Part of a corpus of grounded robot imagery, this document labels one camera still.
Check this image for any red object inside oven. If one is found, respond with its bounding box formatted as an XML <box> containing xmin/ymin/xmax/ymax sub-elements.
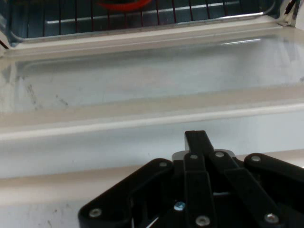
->
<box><xmin>95</xmin><ymin>0</ymin><xmax>153</xmax><ymax>10</ymax></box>

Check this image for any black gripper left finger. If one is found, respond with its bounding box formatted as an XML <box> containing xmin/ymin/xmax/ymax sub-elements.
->
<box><xmin>78</xmin><ymin>130</ymin><xmax>217</xmax><ymax>228</ymax></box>

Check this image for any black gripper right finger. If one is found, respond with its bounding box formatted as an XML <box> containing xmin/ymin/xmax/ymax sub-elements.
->
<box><xmin>195</xmin><ymin>130</ymin><xmax>304</xmax><ymax>228</ymax></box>

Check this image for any metal wire oven rack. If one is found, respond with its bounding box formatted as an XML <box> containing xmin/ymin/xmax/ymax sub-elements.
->
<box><xmin>9</xmin><ymin>0</ymin><xmax>276</xmax><ymax>41</ymax></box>

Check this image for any cream glass oven door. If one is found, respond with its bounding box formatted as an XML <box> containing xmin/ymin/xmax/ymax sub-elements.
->
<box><xmin>0</xmin><ymin>20</ymin><xmax>304</xmax><ymax>207</ymax></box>

